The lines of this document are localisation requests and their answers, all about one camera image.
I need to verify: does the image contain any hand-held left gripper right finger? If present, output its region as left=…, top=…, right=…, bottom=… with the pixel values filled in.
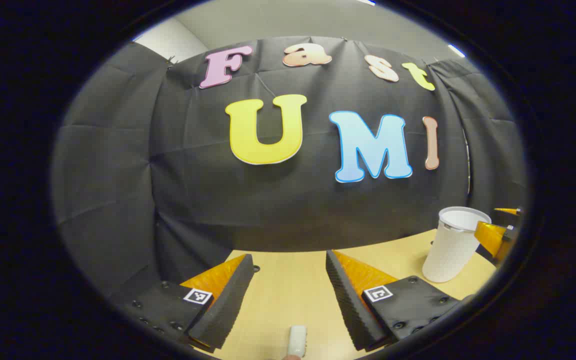
left=325, top=249, right=466, bottom=352

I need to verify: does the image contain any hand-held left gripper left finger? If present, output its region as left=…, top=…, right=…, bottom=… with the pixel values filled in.
left=118, top=253, right=255, bottom=353

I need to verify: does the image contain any white ribbed garbage bin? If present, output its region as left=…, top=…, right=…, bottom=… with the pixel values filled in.
left=422, top=206, right=492, bottom=284

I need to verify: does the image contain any small grey broom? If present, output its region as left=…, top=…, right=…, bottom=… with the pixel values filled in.
left=287, top=325, right=309, bottom=360

